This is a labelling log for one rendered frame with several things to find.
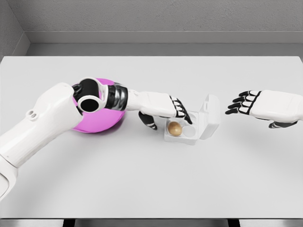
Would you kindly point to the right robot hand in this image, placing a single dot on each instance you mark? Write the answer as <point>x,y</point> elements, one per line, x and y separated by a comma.
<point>272,104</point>

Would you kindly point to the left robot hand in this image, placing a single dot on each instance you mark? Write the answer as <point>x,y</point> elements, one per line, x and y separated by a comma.
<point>158,104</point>

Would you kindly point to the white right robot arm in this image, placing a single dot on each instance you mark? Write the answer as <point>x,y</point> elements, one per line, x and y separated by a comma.
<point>300,106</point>

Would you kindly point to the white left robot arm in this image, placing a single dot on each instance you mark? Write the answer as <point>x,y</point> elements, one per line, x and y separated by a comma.
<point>47,118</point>

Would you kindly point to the brown egg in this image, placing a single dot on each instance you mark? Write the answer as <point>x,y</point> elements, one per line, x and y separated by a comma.
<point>175,128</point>

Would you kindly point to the clear plastic egg box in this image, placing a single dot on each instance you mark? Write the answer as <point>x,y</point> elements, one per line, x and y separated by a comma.
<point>209,113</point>

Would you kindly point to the pink round bowl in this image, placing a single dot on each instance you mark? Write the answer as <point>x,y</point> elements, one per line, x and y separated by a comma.
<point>99,123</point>

